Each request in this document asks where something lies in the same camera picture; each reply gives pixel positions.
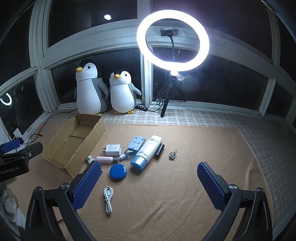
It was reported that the blue round tin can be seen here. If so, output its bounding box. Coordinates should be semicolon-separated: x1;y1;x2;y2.
109;164;127;181

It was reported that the white ring light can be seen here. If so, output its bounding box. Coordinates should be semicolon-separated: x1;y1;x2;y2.
136;10;210;72

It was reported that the light blue phone stand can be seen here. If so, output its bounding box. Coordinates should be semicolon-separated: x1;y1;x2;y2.
127;136;146;151

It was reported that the white charger adapter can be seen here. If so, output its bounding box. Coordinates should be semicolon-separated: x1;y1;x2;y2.
102;144;122;157

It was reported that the white usb cable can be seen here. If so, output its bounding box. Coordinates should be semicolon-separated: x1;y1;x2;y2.
103;186;114;215

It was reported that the black gooseneck phone holder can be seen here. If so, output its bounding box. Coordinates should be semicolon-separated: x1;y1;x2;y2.
161;29;179;62

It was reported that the white lotion tube blue cap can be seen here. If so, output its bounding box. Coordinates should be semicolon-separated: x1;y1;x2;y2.
130;135;162;175

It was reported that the white window frame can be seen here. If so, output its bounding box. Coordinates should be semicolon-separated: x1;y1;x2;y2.
0;0;296;127

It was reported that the black ring light cable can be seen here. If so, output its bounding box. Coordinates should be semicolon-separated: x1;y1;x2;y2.
148;81;167;112

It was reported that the black cable with plug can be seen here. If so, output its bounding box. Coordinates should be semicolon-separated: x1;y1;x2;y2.
23;133;43;146

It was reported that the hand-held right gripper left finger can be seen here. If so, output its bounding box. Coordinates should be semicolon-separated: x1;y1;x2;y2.
24;161;102;241

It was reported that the person's left hand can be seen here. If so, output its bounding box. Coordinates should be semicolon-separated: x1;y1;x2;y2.
0;188;21;226

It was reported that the brown cardboard box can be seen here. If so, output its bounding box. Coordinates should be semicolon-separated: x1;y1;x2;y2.
41;114;106;178

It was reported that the plaid cloth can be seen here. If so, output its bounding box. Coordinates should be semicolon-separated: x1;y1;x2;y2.
50;107;296;232

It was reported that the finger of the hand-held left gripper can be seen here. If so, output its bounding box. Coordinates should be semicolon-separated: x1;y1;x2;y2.
9;142;43;161
0;138;24;154

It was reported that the large penguin plush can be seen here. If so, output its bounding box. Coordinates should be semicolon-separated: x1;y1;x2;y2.
74;58;109;116

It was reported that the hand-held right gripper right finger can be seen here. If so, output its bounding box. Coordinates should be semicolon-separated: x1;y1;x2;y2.
197;161;273;241

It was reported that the black cylinder tube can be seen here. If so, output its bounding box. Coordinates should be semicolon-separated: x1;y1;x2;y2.
154;144;165;160

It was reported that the blue silver small tool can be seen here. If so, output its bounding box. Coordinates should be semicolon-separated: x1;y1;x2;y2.
113;148;136;161

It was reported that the long black cable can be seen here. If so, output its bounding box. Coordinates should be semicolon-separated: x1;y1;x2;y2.
22;107;78;140

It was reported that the crumpled plastic tag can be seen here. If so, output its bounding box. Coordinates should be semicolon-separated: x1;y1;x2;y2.
170;72;186;82

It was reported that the small penguin plush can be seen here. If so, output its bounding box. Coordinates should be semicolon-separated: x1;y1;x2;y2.
109;70;142;114

